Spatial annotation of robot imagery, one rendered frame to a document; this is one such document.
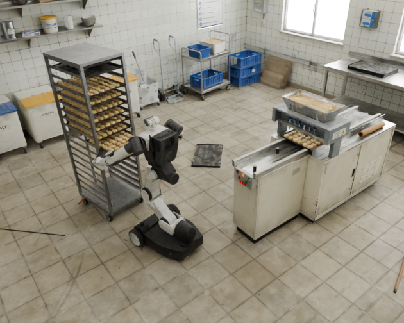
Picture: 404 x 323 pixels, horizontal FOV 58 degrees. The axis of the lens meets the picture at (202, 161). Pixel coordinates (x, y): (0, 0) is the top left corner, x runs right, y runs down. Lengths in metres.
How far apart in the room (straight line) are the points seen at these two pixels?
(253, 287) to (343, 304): 0.77
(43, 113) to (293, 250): 4.02
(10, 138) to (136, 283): 3.21
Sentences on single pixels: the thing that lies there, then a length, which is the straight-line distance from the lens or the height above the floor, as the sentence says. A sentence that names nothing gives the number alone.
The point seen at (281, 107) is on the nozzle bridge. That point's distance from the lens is 3.93.
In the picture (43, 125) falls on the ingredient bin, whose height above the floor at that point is 0.37.
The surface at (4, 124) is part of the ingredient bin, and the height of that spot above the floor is 0.55.
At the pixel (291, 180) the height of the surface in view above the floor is 0.62.
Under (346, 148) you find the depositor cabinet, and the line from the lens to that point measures 4.00.
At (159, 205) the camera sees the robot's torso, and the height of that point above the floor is 0.44.
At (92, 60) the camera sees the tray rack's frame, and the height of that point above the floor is 1.82.
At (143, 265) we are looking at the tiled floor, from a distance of 3.76.
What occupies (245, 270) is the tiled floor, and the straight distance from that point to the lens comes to 3.65.
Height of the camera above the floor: 2.74
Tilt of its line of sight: 32 degrees down
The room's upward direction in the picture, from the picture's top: 2 degrees counter-clockwise
